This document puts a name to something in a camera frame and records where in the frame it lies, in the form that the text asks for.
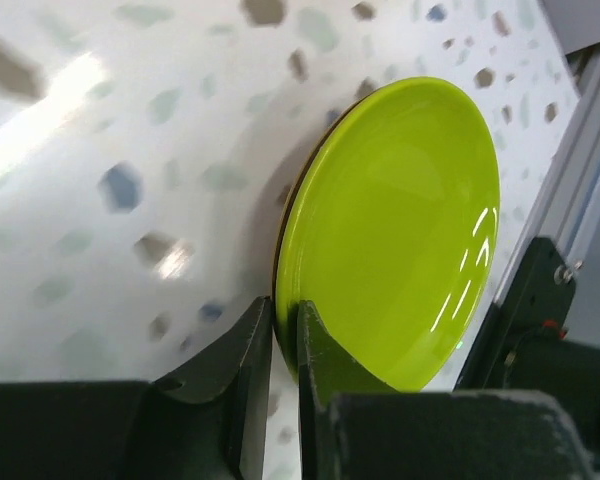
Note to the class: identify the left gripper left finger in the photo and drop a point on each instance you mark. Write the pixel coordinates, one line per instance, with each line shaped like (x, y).
(204, 420)

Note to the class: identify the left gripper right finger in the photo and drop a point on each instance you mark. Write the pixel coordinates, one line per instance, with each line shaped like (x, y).
(353, 426)

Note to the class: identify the lime green plate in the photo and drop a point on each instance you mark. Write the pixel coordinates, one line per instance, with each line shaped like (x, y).
(391, 230)

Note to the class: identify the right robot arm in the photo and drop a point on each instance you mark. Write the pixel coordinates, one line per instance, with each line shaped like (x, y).
(522, 343)

